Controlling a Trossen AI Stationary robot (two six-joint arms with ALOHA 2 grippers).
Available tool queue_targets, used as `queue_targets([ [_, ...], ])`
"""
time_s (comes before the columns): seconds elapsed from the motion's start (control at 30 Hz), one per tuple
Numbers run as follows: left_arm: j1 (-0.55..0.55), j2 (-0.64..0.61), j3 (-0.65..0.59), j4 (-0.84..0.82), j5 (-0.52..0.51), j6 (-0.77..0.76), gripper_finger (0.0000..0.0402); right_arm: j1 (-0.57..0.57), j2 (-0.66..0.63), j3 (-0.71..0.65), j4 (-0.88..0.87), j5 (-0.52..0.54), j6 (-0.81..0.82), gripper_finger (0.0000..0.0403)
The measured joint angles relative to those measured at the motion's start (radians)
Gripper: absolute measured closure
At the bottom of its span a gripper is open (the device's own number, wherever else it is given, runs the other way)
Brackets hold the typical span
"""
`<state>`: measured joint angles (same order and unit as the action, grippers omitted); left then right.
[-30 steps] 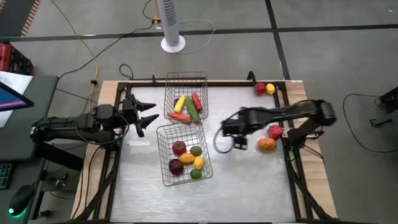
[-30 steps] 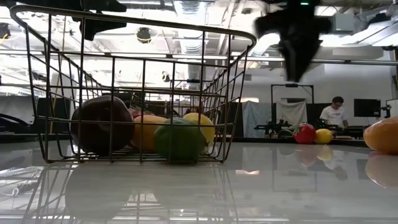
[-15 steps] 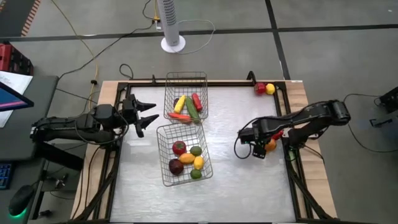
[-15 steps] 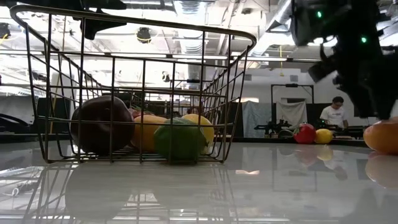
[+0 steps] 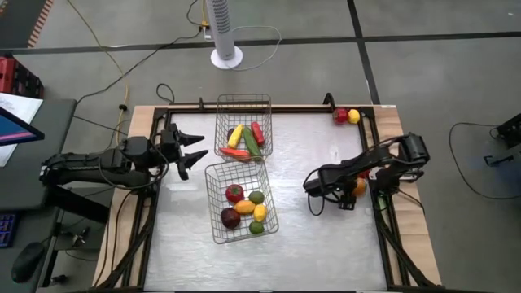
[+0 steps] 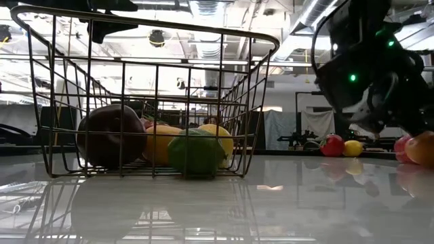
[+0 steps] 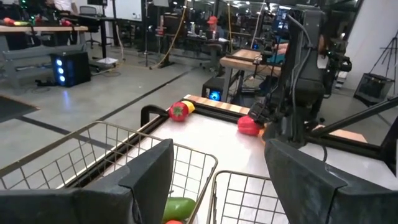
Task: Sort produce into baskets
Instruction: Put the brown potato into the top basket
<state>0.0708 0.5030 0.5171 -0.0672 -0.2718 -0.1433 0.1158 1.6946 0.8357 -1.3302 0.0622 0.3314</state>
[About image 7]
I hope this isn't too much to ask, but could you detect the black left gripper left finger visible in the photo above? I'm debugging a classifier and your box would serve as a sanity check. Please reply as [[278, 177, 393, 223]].
[[0, 138, 175, 224]]

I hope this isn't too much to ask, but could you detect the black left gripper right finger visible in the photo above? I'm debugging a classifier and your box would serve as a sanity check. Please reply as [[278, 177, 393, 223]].
[[264, 138, 398, 224]]

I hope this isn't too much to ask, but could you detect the green bell pepper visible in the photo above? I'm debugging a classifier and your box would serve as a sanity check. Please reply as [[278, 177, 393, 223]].
[[162, 197, 197, 223]]

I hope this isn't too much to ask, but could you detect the small yellow produce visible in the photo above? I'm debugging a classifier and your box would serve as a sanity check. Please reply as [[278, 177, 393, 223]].
[[182, 100, 196, 114]]

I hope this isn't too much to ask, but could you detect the red bell pepper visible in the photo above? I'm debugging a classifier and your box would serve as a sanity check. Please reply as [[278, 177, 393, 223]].
[[237, 115, 262, 137]]

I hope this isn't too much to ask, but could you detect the computer with blue fan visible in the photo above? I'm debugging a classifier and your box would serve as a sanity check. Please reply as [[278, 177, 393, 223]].
[[201, 77, 225, 102]]

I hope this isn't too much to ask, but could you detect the wooden top workbench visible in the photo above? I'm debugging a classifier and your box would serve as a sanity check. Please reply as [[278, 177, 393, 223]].
[[220, 48, 283, 103]]

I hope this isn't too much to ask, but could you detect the person's hand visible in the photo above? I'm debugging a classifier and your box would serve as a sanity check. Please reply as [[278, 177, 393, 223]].
[[275, 42, 290, 56]]

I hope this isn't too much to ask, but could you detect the red tomato with green star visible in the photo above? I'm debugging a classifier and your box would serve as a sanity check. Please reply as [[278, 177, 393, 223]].
[[169, 101, 190, 123]]

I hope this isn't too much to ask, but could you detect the person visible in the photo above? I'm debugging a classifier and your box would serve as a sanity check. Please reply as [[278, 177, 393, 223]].
[[204, 15, 227, 43], [46, 0, 78, 13]]

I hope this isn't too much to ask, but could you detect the black open box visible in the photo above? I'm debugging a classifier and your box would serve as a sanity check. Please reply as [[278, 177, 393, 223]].
[[353, 73, 395, 107]]

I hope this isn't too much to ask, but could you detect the dark floor mat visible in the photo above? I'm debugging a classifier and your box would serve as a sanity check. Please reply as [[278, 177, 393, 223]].
[[0, 95, 40, 124]]

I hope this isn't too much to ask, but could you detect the computer tower with blue lights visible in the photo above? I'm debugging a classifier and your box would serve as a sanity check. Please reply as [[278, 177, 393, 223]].
[[50, 51, 92, 88]]

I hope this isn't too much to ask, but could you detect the black tripod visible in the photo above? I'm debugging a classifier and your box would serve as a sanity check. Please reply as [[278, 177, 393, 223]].
[[369, 29, 398, 96]]

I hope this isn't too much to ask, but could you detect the white board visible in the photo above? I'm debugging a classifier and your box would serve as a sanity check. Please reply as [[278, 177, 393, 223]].
[[114, 0, 143, 22]]

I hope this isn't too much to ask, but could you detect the long light wooden table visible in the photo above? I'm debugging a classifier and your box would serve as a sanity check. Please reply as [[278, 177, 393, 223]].
[[0, 25, 90, 52]]

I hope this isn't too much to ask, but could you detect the grey office chair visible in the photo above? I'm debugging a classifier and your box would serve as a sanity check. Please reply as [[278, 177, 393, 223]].
[[79, 5, 104, 47]]

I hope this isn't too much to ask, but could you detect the wire basket with finer mesh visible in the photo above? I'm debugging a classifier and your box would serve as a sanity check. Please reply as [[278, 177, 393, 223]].
[[0, 121, 218, 224]]

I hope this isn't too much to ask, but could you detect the wire basket with larger mesh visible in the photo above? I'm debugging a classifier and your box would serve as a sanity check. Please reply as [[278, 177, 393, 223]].
[[206, 170, 290, 224]]

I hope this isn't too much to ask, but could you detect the black corner bracket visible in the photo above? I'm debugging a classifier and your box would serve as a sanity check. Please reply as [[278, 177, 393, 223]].
[[140, 105, 170, 128]]

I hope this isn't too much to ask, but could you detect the yellow hanging hose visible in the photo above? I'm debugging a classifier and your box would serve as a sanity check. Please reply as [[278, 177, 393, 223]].
[[150, 0, 188, 70]]

